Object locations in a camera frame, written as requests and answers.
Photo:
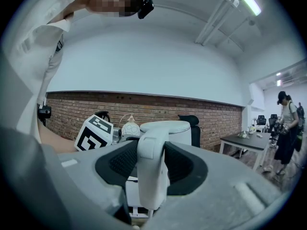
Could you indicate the grey table with white legs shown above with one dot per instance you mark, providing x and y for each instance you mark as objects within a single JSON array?
[{"x": 247, "y": 141}]

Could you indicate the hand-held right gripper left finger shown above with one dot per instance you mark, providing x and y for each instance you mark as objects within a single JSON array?
[{"x": 96, "y": 188}]

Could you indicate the dark badge on shirt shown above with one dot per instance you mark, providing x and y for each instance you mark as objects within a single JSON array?
[{"x": 59, "y": 45}]

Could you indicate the white ceiling pipes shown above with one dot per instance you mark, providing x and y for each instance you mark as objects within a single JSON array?
[{"x": 216, "y": 18}]

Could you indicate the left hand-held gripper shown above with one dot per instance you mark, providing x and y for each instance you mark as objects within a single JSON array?
[{"x": 93, "y": 134}]

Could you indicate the round white patterned vase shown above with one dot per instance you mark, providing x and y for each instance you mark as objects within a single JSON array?
[{"x": 130, "y": 129}]

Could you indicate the black head-worn camera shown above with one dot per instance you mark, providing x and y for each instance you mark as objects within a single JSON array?
[{"x": 145, "y": 8}]

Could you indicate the black office chair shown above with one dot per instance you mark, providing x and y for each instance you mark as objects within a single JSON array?
[
  {"x": 273, "y": 120},
  {"x": 261, "y": 120},
  {"x": 193, "y": 130}
]

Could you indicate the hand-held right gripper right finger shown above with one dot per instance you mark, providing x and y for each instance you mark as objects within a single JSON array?
[{"x": 216, "y": 195}]

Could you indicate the long ceiling light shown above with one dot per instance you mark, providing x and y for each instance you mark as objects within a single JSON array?
[{"x": 248, "y": 0}]

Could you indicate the small white mug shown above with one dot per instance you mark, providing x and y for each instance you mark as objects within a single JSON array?
[{"x": 251, "y": 129}]

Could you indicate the black body-worn camera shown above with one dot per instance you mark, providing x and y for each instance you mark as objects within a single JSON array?
[{"x": 44, "y": 111}]

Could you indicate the small pale figurine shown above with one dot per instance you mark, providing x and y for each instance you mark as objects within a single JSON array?
[{"x": 242, "y": 134}]

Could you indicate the person's left forearm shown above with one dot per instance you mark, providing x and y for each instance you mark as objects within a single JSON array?
[{"x": 55, "y": 140}]

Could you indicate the person's white shirt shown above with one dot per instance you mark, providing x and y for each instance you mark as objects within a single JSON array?
[{"x": 31, "y": 56}]

